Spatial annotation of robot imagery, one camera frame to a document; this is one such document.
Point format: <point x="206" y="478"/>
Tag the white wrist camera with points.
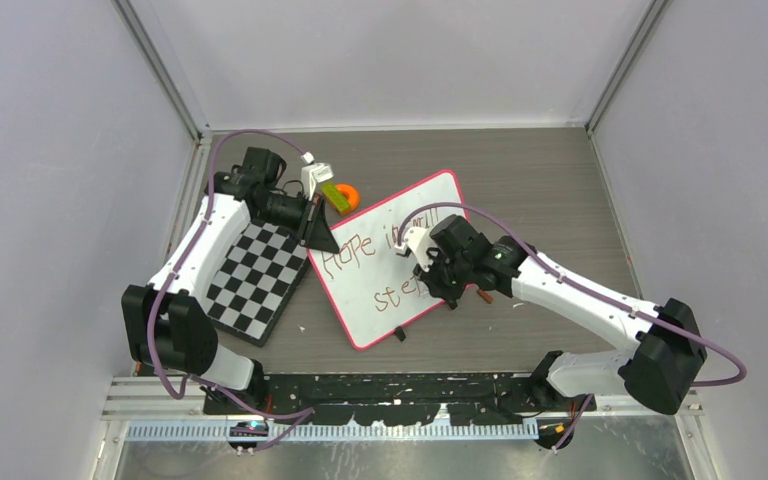
<point x="313" y="174"/>
<point x="416" y="242"/>

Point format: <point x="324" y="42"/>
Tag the black white checkerboard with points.
<point x="255" y="282"/>

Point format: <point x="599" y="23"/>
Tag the aluminium front rail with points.
<point x="150" y="414"/>

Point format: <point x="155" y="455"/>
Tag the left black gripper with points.
<point x="316" y="233"/>

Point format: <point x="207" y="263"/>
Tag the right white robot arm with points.
<point x="654" y="356"/>

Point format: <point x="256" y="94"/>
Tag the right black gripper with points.
<point x="431" y="278"/>

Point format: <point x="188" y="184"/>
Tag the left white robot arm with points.
<point x="167" y="324"/>

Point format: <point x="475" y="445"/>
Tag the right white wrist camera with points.
<point x="416" y="242"/>

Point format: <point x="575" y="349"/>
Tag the pink framed whiteboard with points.
<point x="371" y="288"/>

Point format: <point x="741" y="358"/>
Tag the brown marker cap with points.
<point x="486" y="297"/>

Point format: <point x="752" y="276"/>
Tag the orange green toy block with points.
<point x="344" y="198"/>

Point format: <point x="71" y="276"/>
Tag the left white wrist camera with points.
<point x="313" y="174"/>

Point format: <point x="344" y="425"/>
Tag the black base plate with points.
<point x="396" y="399"/>

